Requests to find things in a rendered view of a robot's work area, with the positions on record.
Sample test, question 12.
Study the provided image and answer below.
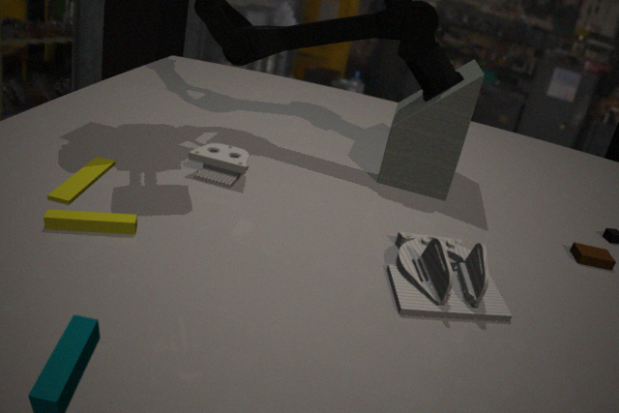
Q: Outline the olive yellow rectangular bar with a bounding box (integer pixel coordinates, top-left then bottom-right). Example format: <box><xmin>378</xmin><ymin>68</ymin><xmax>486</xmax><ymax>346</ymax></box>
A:
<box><xmin>44</xmin><ymin>209</ymin><xmax>137</xmax><ymax>234</ymax></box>

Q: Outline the olive yellow flat bar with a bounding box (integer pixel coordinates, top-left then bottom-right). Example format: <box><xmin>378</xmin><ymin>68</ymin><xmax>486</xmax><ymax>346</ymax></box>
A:
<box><xmin>47</xmin><ymin>157</ymin><xmax>116</xmax><ymax>205</ymax></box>

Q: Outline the brown rectangular block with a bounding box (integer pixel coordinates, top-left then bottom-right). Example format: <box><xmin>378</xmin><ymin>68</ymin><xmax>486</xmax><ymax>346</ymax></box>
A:
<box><xmin>570</xmin><ymin>243</ymin><xmax>616</xmax><ymax>271</ymax></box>

